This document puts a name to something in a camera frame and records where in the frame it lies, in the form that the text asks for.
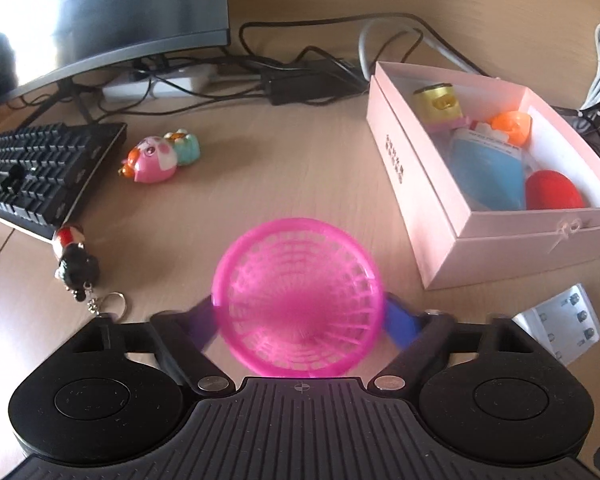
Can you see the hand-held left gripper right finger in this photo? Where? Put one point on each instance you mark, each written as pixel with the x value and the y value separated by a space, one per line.
pixel 399 322

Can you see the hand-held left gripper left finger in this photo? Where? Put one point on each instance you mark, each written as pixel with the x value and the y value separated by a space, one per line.
pixel 200 321

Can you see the pink plastic basket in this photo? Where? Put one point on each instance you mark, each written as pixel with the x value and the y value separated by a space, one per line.
pixel 300 300

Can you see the pink cardboard box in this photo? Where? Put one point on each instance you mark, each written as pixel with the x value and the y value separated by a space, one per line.
pixel 415 185

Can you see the blue wet wipes pack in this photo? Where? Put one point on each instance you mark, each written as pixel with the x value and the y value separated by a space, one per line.
pixel 490 175

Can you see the red round case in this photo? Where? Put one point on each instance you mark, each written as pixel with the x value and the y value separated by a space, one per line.
pixel 555 190

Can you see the orange plastic toy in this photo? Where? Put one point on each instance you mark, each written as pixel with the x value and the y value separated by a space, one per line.
pixel 510 125

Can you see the wooden desktop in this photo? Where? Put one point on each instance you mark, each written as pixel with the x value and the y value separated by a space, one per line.
pixel 305 180

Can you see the pink round toy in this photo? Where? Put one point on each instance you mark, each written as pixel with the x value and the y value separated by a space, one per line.
pixel 152 160

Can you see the teal small toy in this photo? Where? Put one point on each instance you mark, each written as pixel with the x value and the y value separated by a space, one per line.
pixel 190 149

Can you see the black keyboard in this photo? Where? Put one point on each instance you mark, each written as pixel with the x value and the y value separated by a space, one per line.
pixel 35 170

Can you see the white power strip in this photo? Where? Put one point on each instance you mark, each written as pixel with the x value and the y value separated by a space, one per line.
pixel 180 82

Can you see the black power adapter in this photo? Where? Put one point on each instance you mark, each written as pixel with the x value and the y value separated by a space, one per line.
pixel 305 82

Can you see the curved computer monitor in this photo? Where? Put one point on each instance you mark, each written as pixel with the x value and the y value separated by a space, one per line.
pixel 105 5

